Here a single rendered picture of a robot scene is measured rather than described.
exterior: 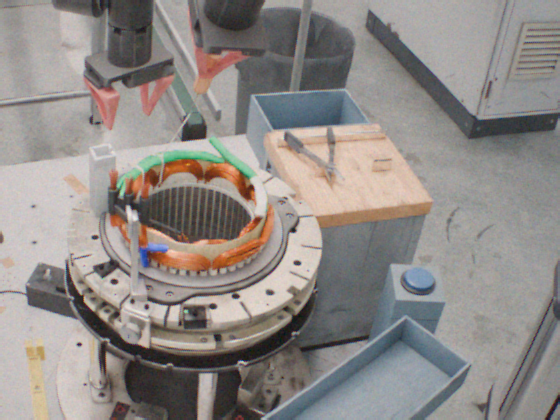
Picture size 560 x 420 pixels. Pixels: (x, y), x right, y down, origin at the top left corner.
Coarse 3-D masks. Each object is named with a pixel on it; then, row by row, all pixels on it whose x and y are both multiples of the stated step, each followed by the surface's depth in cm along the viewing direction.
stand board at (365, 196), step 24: (264, 144) 131; (312, 144) 129; (336, 144) 130; (360, 144) 131; (384, 144) 132; (288, 168) 124; (312, 168) 124; (336, 168) 125; (360, 168) 126; (408, 168) 127; (312, 192) 120; (336, 192) 121; (360, 192) 121; (384, 192) 122; (408, 192) 123; (336, 216) 117; (360, 216) 119; (384, 216) 120; (408, 216) 122
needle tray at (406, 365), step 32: (384, 352) 103; (416, 352) 103; (448, 352) 99; (320, 384) 94; (352, 384) 98; (384, 384) 99; (416, 384) 99; (448, 384) 95; (288, 416) 92; (320, 416) 94; (352, 416) 94; (384, 416) 95; (416, 416) 92
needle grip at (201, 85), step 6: (210, 54) 89; (210, 60) 89; (216, 60) 89; (210, 66) 90; (198, 78) 92; (204, 78) 91; (198, 84) 92; (204, 84) 92; (198, 90) 93; (204, 90) 93
